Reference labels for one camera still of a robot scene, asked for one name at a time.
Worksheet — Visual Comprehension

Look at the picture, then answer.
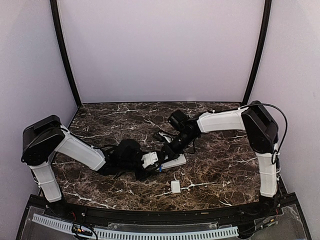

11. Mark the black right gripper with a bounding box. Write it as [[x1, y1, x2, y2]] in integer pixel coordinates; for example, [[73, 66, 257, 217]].
[[160, 131, 196, 163]]

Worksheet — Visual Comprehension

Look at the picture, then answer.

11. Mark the white remote control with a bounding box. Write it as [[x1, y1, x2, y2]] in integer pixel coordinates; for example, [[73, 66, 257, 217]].
[[161, 154, 187, 170]]

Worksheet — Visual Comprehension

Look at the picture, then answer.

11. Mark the white battery cover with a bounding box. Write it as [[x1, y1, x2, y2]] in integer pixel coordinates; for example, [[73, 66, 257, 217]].
[[170, 180, 181, 193]]

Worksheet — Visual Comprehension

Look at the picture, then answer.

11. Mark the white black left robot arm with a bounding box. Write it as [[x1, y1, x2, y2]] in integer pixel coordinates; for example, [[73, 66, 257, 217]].
[[21, 115, 160, 218]]

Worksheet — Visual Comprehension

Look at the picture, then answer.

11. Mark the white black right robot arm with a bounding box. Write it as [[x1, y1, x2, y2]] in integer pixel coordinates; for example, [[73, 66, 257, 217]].
[[161, 100, 284, 217]]

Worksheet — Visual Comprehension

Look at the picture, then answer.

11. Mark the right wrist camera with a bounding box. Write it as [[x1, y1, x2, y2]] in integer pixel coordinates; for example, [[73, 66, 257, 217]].
[[152, 132, 173, 143]]

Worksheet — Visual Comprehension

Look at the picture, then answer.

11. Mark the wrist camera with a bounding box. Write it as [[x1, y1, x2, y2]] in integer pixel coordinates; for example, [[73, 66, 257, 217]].
[[141, 151, 159, 169], [152, 132, 173, 143]]

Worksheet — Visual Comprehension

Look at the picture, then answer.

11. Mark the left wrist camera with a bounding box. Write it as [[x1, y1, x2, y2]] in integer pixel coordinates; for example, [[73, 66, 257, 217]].
[[141, 151, 159, 169]]

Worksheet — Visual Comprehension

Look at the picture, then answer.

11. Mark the black front rail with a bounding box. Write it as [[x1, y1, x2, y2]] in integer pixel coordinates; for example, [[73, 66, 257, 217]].
[[38, 199, 283, 228]]

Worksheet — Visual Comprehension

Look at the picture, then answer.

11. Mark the white slotted cable duct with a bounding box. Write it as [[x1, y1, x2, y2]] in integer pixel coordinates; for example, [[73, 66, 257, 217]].
[[32, 213, 239, 240]]

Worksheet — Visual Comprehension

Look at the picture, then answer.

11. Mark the black right corner frame post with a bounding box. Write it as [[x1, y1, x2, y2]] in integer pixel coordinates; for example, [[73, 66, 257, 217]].
[[241, 0, 272, 106]]

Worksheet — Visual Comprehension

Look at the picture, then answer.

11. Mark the black corner frame post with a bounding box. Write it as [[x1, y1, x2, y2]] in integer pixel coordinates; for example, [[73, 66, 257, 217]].
[[241, 0, 272, 106], [49, 0, 82, 108]]

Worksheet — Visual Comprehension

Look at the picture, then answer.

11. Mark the black left corner frame post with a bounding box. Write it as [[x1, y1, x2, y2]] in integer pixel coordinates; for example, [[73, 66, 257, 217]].
[[49, 0, 82, 108]]

